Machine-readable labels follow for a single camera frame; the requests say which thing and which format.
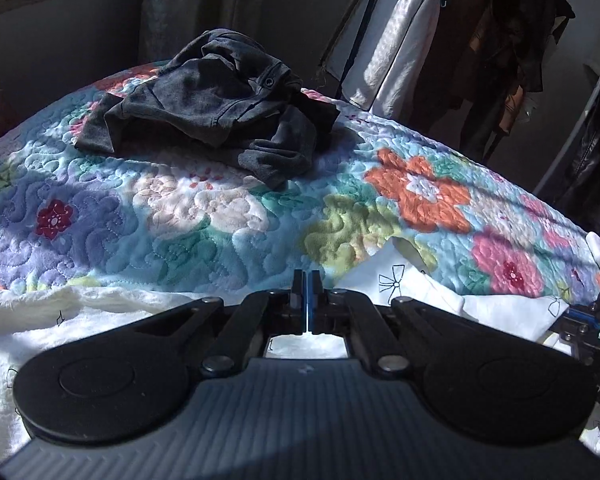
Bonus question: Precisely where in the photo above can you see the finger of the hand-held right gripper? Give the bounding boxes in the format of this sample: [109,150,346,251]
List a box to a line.
[549,307,600,347]

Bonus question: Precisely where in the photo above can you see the dark grey pants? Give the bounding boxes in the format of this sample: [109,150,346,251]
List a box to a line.
[74,30,341,191]

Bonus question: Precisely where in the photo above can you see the white bow-print garment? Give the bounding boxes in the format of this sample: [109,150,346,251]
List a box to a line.
[0,232,600,466]

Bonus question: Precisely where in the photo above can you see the black leather jacket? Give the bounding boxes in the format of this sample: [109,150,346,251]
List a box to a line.
[555,90,600,233]

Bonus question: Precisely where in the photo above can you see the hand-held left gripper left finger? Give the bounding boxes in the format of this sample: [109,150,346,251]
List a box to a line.
[132,270,307,378]

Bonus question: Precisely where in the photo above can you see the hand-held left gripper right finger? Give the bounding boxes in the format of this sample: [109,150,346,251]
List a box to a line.
[306,270,481,381]

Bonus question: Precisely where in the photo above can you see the black clothes rack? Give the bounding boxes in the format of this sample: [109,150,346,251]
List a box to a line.
[337,0,396,103]

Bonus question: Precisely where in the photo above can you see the beige curtain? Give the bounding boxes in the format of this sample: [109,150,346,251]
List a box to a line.
[140,0,261,66]

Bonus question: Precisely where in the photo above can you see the floral quilted blanket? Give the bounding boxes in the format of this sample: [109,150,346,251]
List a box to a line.
[0,60,600,311]

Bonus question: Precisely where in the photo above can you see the brown hanging garment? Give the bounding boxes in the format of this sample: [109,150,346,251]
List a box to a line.
[450,0,526,161]

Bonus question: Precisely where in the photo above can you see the white pole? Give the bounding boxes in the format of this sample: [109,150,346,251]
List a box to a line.
[532,25,600,196]

